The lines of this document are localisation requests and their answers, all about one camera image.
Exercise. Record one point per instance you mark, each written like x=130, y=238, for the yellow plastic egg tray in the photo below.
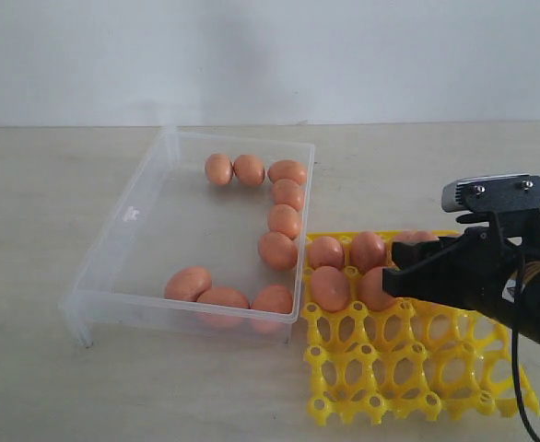
x=413, y=357

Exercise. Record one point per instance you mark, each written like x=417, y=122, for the brown egg second row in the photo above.
x=219, y=169

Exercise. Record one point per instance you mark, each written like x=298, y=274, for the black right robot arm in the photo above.
x=479, y=270

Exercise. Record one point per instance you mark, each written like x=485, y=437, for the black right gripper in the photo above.
x=477, y=271

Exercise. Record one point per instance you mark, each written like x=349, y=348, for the clear plastic bin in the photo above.
x=170, y=217

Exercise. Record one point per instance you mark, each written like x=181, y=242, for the brown egg front right corner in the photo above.
x=273, y=298

